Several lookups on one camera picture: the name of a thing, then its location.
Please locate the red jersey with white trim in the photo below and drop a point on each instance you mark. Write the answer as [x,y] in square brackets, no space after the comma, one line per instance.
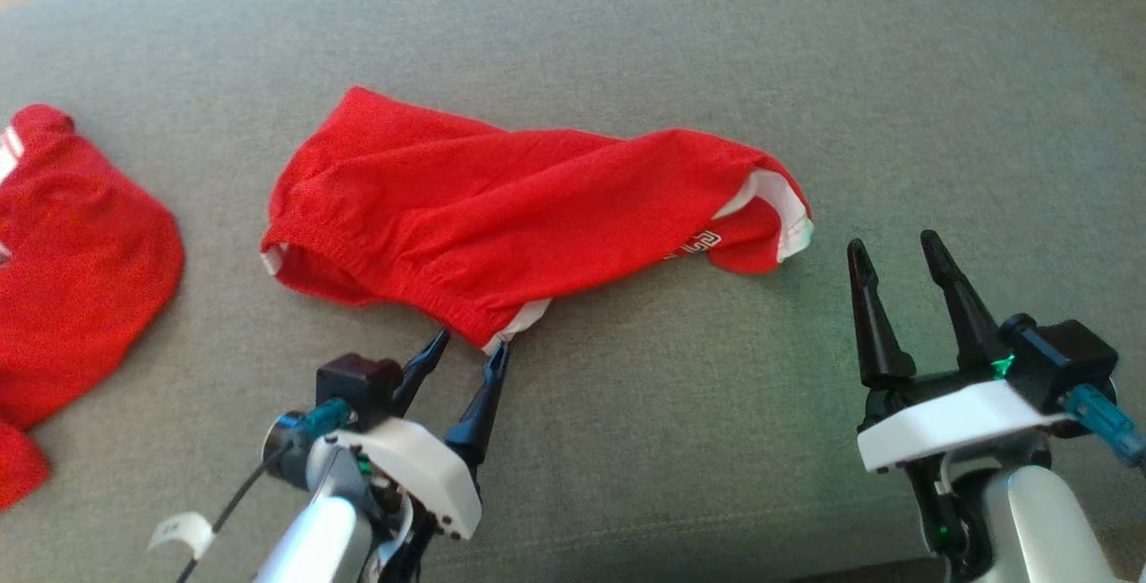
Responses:
[81,278]

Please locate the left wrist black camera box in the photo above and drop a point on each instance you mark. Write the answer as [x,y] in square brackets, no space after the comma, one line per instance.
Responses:
[354,381]

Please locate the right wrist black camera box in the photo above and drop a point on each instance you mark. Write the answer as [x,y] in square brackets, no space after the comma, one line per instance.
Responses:
[1065,359]

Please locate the red shorts with white trim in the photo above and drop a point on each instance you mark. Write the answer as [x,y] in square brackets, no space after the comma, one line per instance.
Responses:
[501,207]

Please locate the grey sofa seat cushion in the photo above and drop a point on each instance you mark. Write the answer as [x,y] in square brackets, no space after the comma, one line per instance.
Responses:
[627,440]

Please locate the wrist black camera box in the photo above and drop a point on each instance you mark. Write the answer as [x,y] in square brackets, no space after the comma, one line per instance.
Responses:
[1065,359]
[354,381]

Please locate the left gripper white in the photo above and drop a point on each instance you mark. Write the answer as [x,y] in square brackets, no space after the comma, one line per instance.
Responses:
[430,471]

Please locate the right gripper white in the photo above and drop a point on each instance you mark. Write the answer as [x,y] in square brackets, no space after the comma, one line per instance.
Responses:
[949,426]

